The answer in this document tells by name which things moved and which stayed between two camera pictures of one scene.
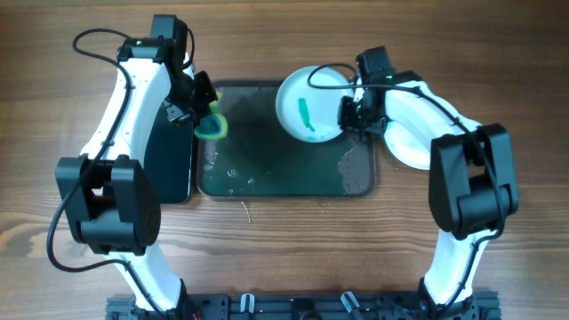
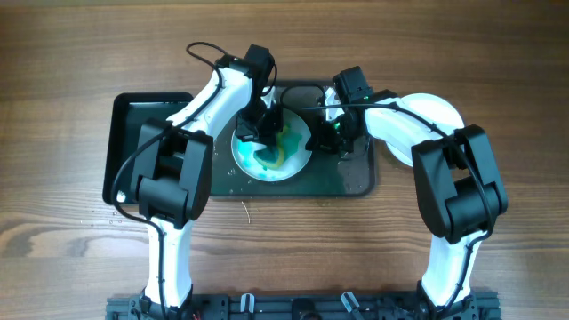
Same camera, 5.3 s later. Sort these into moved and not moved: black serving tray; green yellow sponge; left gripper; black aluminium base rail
Moved: green yellow sponge; left gripper
Not moved: black serving tray; black aluminium base rail
